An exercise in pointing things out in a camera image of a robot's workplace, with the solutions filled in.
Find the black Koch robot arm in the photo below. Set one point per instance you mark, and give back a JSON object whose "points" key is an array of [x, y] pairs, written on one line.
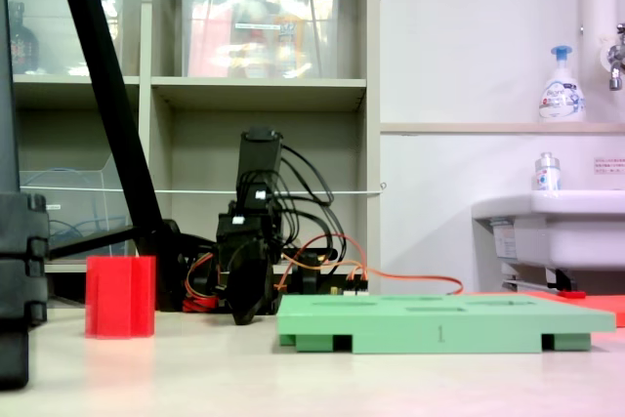
{"points": [[261, 158]]}

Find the yellow bottle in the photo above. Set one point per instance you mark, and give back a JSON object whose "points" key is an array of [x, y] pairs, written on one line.
{"points": [[288, 36]]}

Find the small circuit board with connectors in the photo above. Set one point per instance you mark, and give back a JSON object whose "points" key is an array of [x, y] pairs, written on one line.
{"points": [[349, 292]]}

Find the white sink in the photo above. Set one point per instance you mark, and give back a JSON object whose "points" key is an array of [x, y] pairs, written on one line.
{"points": [[561, 236]]}

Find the thin black tripod strut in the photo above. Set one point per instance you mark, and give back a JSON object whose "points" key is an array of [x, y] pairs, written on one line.
{"points": [[88, 242]]}

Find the sink label sticker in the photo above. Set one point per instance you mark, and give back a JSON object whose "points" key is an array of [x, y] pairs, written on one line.
{"points": [[505, 241]]}

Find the large clear storage bin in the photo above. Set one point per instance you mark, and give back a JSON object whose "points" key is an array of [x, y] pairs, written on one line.
{"points": [[322, 7]]}

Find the green shape hole board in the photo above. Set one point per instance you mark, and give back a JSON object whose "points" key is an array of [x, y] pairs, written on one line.
{"points": [[439, 324]]}

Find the notched black tripod leg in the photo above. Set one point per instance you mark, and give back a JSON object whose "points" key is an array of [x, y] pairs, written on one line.
{"points": [[19, 265]]}

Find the wall notice sticker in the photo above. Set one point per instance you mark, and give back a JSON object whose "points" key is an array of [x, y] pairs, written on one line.
{"points": [[610, 165]]}

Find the dark round bottle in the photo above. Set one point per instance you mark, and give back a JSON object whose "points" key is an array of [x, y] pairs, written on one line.
{"points": [[22, 46]]}

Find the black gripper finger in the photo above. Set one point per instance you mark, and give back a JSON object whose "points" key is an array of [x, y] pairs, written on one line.
{"points": [[239, 290], [262, 280]]}

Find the small clear bottle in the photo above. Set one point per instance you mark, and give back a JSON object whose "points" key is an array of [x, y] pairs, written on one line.
{"points": [[547, 175]]}

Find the metal faucet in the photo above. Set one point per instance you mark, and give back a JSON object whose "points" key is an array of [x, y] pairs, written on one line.
{"points": [[616, 65]]}

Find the red cross columnar block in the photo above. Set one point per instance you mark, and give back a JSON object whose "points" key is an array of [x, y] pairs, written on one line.
{"points": [[119, 297]]}

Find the white pump soap bottle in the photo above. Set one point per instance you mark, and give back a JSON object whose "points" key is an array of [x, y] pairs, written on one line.
{"points": [[561, 95]]}

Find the pink package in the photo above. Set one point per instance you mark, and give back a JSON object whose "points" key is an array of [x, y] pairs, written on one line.
{"points": [[210, 46]]}

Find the black sink bracket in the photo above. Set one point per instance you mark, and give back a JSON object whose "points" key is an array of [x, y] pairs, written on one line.
{"points": [[561, 280]]}

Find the cream shelf unit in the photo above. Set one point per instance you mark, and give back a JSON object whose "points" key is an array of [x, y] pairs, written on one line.
{"points": [[254, 87]]}

